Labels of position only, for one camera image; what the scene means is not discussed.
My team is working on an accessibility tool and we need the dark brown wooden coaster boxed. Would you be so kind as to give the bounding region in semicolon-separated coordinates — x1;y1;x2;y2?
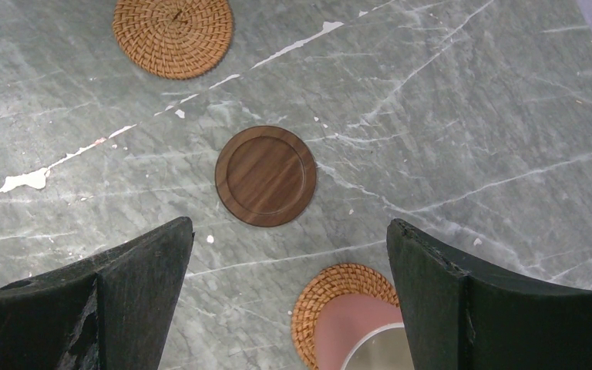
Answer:
215;126;317;227

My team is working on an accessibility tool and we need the pink mug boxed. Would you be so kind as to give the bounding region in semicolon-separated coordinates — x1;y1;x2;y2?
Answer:
314;294;414;370

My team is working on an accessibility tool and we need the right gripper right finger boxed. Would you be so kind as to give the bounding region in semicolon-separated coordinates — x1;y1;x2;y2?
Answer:
386;219;592;369

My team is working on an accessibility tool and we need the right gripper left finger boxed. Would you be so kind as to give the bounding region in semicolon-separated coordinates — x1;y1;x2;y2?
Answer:
0;217;194;369

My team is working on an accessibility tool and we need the woven coaster light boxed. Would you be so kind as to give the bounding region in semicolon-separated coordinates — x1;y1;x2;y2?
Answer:
291;263;400;369

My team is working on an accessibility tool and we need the woven coaster tan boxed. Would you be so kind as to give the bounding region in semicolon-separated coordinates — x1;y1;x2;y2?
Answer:
112;0;234;79

